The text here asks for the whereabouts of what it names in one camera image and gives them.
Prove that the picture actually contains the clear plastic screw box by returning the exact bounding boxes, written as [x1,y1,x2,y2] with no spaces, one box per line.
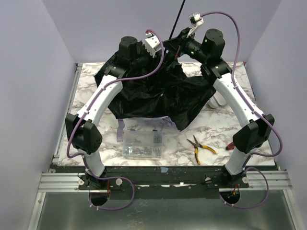
[122,130,164,159]

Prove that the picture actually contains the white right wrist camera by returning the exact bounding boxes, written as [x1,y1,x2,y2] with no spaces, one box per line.
[187,13,204,37]

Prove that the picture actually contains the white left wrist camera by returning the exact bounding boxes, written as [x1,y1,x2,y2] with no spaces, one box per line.
[144,30,161,57]

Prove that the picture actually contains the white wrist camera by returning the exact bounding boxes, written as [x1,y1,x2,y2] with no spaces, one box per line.
[144,30,161,57]
[187,13,204,37]

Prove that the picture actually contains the blue tape piece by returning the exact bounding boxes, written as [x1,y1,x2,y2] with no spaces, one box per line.
[161,167,168,173]

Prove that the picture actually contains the yellow handled pliers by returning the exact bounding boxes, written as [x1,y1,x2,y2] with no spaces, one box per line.
[187,135,217,165]

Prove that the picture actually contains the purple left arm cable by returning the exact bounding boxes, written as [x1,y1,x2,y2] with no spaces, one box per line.
[66,29,165,212]

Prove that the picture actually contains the aluminium front rail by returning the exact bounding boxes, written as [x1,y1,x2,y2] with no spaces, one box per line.
[38,171,91,192]

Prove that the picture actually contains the aluminium left side rail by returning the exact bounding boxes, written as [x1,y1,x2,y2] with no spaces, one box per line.
[51,63,83,164]

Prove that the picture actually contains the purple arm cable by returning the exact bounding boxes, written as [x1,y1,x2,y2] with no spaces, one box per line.
[66,29,165,212]
[201,11,284,209]

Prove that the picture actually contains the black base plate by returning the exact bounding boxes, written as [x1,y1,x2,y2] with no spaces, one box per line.
[54,166,280,200]

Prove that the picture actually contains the aluminium rail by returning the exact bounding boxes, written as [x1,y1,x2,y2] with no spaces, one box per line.
[38,171,91,192]
[51,63,83,164]

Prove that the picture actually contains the lilac umbrella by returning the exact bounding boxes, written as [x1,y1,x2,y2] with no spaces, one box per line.
[94,50,216,142]

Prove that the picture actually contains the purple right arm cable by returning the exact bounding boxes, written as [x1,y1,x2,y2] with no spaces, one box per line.
[201,11,284,209]

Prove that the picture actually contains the red black screwdriver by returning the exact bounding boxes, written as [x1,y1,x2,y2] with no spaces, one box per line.
[225,142,235,150]

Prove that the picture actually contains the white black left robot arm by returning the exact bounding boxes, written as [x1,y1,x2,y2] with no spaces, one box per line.
[65,30,164,179]

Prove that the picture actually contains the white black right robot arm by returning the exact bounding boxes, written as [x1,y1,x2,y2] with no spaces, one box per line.
[163,28,274,177]

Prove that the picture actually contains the beige umbrella case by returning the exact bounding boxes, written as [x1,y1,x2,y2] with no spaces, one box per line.
[208,91,228,109]

